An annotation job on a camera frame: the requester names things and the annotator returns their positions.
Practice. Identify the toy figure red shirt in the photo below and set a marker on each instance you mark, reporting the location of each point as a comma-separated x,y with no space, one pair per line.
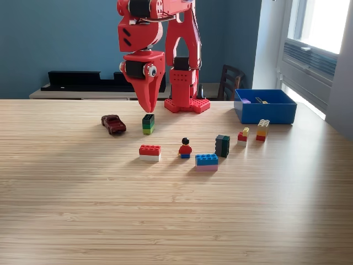
185,150

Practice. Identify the pink purple brick stack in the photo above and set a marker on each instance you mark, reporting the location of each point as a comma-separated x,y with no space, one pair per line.
246,101

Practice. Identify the yellow toy digger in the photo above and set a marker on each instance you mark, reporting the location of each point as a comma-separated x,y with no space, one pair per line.
261,100

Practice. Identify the blue plastic bin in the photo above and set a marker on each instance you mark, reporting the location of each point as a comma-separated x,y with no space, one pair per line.
267,113

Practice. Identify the dark red toy car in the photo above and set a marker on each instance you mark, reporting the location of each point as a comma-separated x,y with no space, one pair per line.
113,124

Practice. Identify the black table clamp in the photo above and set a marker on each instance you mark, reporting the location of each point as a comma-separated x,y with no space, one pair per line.
201,92

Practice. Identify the red white brick stack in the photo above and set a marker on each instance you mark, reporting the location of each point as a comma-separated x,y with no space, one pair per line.
149,153

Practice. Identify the pale wooden sideboard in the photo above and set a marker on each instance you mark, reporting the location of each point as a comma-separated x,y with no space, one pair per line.
69,95

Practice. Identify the dark wooden chair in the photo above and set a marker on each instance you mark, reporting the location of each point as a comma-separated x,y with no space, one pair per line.
230,82

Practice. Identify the grey dark green brick stack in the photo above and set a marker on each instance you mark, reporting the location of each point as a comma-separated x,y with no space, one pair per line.
222,146

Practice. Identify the blue pink brick stack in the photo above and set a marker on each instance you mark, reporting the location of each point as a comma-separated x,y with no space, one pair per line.
207,163

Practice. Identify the small red white yellow bricks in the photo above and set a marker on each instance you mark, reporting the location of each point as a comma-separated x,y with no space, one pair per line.
242,138

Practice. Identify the cream orange red brick stack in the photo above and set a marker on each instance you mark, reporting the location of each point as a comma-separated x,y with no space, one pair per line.
262,131

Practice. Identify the grey radiator unit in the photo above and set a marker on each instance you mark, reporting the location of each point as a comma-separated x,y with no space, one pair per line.
309,71

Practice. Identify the white window frame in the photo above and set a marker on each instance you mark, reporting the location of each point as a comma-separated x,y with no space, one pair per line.
298,27

